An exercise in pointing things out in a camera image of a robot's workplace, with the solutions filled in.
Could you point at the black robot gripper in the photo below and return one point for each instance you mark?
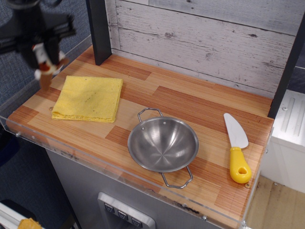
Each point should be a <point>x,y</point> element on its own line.
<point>30,25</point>

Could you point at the red and white plush toy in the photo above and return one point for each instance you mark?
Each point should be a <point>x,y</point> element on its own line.
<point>46,69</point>

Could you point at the yellow object bottom left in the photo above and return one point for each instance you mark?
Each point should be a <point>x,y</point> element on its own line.
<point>29,224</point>

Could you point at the yellow folded cloth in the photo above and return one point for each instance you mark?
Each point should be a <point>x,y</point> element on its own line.
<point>86,98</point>

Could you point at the silver dispenser button panel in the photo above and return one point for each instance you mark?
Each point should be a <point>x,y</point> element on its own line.
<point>118,215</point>

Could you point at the white side cabinet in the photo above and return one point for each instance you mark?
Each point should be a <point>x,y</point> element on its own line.
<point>284,160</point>

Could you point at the black left frame post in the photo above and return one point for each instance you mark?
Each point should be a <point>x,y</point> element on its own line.
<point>99,30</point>

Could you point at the stainless steel handled bowl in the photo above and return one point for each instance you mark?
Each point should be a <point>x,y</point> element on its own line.
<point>163,144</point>

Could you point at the clear acrylic guard rail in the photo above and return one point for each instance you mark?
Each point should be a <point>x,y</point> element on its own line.
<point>149,88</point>

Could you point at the white knife yellow handle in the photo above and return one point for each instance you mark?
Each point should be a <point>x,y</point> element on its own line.
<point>240,171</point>

